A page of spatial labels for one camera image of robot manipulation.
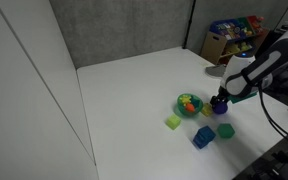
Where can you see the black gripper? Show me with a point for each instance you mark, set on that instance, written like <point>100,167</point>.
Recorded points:
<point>222,96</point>

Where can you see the purple ball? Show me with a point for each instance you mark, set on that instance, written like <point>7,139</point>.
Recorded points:
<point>220,108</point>

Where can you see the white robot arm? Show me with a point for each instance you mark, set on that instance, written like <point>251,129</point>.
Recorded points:
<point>245,73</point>

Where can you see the orange toy in bowl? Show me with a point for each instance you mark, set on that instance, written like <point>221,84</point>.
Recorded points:
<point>190,107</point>

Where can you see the green bowl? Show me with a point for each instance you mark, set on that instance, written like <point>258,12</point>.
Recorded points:
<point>196,101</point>

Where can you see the yellow star toy in bowl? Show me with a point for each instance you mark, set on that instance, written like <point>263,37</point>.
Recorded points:
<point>185,99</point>

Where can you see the yellow toy block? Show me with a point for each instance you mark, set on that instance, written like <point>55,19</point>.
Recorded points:
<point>207,110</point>

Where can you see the dark green cube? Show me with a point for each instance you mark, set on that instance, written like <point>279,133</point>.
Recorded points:
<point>225,130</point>

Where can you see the blue cube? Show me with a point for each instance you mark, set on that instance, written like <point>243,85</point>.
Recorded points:
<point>203,137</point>

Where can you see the lime green cube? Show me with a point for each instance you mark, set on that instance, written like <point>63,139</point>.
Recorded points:
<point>173,121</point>

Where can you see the toy storage shelf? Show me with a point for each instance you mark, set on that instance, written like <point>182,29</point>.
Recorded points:
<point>229,37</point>

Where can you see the black perforated base board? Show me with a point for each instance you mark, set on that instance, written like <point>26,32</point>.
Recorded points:
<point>272,165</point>

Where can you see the black camera stand pole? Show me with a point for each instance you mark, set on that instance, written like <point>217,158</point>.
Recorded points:
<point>184,45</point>

